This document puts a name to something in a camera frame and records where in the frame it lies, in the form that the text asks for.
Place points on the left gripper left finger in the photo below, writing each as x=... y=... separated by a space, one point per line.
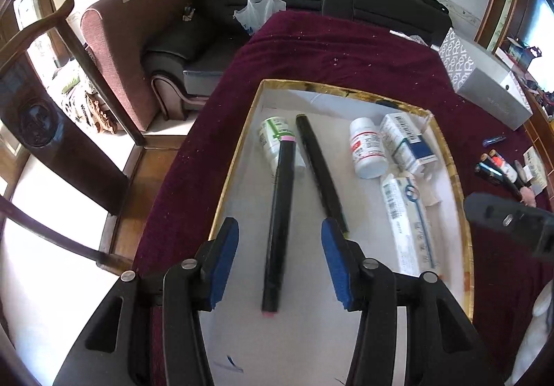
x=193 y=286

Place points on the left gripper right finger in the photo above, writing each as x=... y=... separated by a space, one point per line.
x=363 y=284

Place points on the black marker pink end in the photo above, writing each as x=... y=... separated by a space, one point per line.
x=279 y=226

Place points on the yellow end black marker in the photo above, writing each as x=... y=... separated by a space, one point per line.
x=496 y=178

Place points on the long white medicine box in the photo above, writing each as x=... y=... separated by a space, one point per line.
x=412 y=235

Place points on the thin black pen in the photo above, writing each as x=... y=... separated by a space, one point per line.
x=329 y=198

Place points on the blue small pen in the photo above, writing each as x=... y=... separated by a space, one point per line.
x=493 y=140

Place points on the red label white bottle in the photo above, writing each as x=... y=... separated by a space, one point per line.
x=368 y=154

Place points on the gold rimmed white tray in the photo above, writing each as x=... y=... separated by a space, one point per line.
x=311 y=339

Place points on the blue white medicine box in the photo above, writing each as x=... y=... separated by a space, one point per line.
x=405 y=144

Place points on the grey shoe box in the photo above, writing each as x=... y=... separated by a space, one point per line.
x=480 y=78

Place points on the green label white bottle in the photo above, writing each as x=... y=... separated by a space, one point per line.
x=270 y=133

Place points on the black leather sofa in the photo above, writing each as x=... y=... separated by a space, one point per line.
x=186 y=60

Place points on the maroon velvet tablecloth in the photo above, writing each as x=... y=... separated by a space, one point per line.
x=298 y=45

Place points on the dark wooden chair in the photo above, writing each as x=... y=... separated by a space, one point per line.
x=39 y=124

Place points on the maroon armchair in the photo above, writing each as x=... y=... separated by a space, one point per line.
x=116 y=32

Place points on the white plastic bag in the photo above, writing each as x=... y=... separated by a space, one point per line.
x=257 y=13

